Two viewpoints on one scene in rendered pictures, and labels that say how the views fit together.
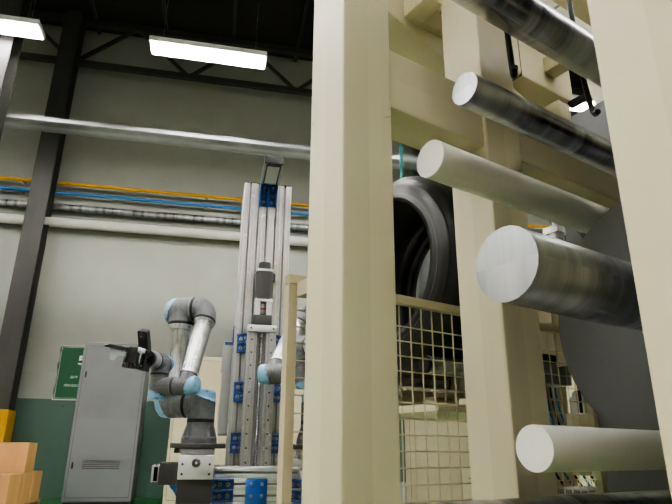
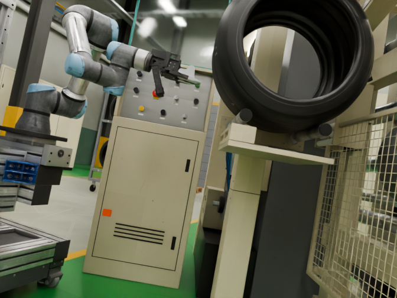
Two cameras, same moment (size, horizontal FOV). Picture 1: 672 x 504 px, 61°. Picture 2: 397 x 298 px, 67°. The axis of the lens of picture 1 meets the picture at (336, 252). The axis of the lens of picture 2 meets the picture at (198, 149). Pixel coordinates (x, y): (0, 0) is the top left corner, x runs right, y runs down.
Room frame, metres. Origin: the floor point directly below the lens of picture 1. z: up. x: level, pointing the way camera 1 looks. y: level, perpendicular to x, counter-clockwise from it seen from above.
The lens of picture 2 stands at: (1.23, 0.87, 0.69)
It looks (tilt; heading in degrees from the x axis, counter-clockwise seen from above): 3 degrees up; 303
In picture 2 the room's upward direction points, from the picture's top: 10 degrees clockwise
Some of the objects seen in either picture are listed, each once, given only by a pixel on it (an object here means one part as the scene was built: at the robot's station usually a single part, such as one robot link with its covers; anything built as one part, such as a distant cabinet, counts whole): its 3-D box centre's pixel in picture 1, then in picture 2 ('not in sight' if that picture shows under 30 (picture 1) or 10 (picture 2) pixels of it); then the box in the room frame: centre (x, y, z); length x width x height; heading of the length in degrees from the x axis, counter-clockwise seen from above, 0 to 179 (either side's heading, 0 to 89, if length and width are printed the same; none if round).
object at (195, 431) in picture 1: (199, 431); not in sight; (2.57, 0.58, 0.77); 0.15 x 0.15 x 0.10
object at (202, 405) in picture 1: (200, 403); not in sight; (2.57, 0.58, 0.88); 0.13 x 0.12 x 0.14; 76
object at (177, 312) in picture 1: (178, 356); not in sight; (2.61, 0.71, 1.09); 0.15 x 0.12 x 0.55; 76
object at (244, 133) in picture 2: (405, 401); (235, 138); (1.77, -0.21, 0.84); 0.36 x 0.09 x 0.06; 124
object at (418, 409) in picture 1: (439, 412); (267, 153); (1.65, -0.29, 0.80); 0.37 x 0.36 x 0.02; 34
